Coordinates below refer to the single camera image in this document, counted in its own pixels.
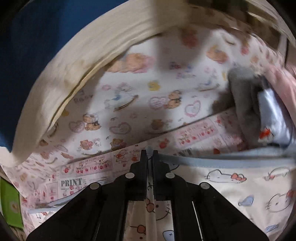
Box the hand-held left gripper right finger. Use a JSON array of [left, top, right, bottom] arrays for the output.
[[153, 150, 270, 241]]

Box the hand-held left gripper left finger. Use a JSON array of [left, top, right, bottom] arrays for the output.
[[26, 150, 148, 241]]

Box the pink strawberry print bedsheet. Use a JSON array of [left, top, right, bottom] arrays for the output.
[[2, 109, 255, 241]]

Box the white bear print bedsheet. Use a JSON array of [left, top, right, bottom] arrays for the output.
[[39, 28, 285, 160]]

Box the grey cloth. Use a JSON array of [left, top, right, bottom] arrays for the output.
[[213, 67, 269, 146]]

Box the silver blue satin cloth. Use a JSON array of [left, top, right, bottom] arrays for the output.
[[257, 89, 295, 147]]

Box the green storage box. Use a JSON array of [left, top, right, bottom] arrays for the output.
[[0, 177, 24, 229]]

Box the cream quilt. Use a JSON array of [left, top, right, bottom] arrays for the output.
[[0, 0, 255, 167]]

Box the pink fluffy cloth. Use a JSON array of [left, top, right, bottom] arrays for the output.
[[264, 62, 296, 112]]

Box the dark blue cloth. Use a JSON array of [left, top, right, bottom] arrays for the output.
[[0, 0, 130, 151]]

